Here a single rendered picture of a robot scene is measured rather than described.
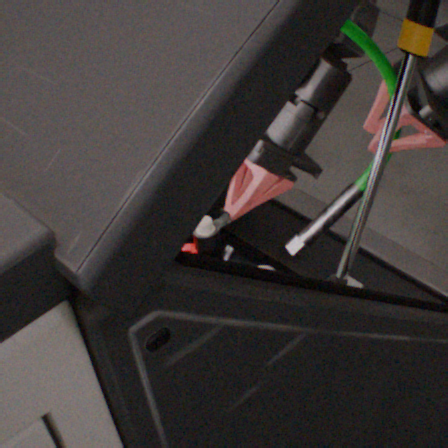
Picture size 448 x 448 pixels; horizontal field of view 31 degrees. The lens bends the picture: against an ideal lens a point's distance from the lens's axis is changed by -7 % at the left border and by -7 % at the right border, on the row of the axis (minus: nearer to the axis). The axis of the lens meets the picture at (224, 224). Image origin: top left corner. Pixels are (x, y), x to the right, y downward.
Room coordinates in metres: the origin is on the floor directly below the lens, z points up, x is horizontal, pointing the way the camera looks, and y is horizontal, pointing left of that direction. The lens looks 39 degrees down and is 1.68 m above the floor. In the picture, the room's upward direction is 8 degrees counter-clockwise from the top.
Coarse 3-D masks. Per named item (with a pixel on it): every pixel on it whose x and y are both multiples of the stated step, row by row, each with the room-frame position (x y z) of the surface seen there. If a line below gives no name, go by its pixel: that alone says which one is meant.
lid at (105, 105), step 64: (0, 0) 0.39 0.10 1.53; (64, 0) 0.36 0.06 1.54; (128, 0) 0.33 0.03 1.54; (192, 0) 0.31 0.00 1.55; (256, 0) 0.29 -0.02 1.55; (320, 0) 0.29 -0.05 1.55; (0, 64) 0.34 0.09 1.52; (64, 64) 0.31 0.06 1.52; (128, 64) 0.29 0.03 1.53; (192, 64) 0.27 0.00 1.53; (256, 64) 0.27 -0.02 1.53; (0, 128) 0.30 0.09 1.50; (64, 128) 0.28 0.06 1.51; (128, 128) 0.26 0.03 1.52; (192, 128) 0.25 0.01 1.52; (256, 128) 0.26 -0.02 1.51; (64, 192) 0.25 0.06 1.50; (128, 192) 0.23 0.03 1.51; (192, 192) 0.24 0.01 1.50; (64, 256) 0.22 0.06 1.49; (128, 256) 0.22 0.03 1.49
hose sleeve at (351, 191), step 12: (348, 192) 0.66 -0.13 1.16; (360, 192) 0.66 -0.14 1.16; (336, 204) 0.65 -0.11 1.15; (348, 204) 0.65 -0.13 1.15; (324, 216) 0.65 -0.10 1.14; (336, 216) 0.65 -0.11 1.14; (312, 228) 0.65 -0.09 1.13; (324, 228) 0.64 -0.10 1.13; (300, 240) 0.64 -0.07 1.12; (312, 240) 0.64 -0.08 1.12
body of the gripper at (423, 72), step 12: (444, 48) 0.66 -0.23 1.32; (420, 60) 0.69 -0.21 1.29; (432, 60) 0.66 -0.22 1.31; (444, 60) 0.65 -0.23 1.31; (420, 72) 0.66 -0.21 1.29; (432, 72) 0.65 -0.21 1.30; (444, 72) 0.64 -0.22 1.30; (420, 84) 0.64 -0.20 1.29; (432, 84) 0.64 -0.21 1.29; (444, 84) 0.64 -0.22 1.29; (420, 96) 0.64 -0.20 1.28; (432, 96) 0.64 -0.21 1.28; (444, 96) 0.63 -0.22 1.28; (432, 108) 0.61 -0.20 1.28; (444, 108) 0.63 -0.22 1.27; (432, 120) 0.61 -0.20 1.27; (444, 120) 0.61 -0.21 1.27
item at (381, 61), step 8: (344, 24) 0.66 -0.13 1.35; (352, 24) 0.66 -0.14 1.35; (344, 32) 0.66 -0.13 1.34; (352, 32) 0.66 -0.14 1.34; (360, 32) 0.66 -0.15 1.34; (360, 40) 0.66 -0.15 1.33; (368, 40) 0.66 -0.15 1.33; (368, 48) 0.66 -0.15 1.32; (376, 48) 0.66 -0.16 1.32; (376, 56) 0.66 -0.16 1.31; (384, 56) 0.67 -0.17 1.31; (376, 64) 0.67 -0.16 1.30; (384, 64) 0.67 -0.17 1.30; (384, 72) 0.67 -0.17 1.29; (392, 72) 0.67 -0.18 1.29; (384, 80) 0.67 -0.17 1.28; (392, 80) 0.67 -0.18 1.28; (392, 88) 0.67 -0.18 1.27; (400, 128) 0.67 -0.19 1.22; (368, 168) 0.67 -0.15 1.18; (360, 176) 0.67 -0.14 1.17; (360, 184) 0.66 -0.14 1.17
